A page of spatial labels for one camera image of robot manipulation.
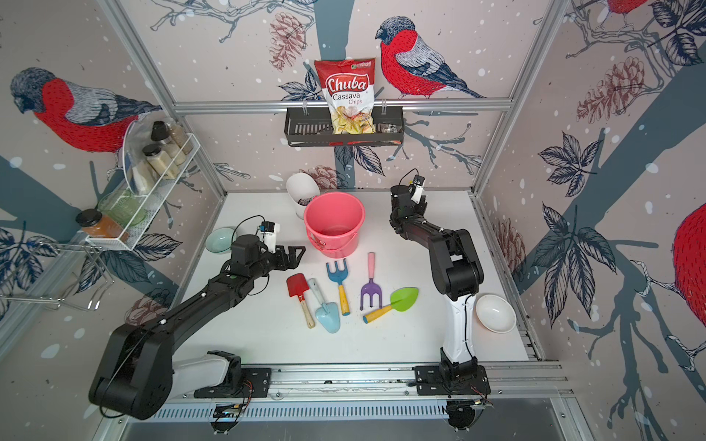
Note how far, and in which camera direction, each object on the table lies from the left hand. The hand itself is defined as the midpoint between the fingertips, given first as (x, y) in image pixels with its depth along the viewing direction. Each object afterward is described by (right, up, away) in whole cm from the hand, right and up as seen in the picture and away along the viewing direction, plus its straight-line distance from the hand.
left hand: (298, 242), depth 86 cm
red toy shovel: (-2, -15, +6) cm, 16 cm away
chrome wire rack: (-43, -3, -30) cm, 53 cm away
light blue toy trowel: (+10, -22, -3) cm, 24 cm away
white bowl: (+62, -22, -3) cm, 66 cm away
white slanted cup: (-3, +19, +19) cm, 27 cm away
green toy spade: (+33, -20, +3) cm, 39 cm away
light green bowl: (-33, -1, +15) cm, 36 cm away
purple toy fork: (+24, -17, +6) cm, 30 cm away
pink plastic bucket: (+9, +6, +18) cm, 21 cm away
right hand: (+41, +17, +15) cm, 47 cm away
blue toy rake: (+13, -12, +6) cm, 19 cm away
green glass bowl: (-42, +11, -16) cm, 46 cm away
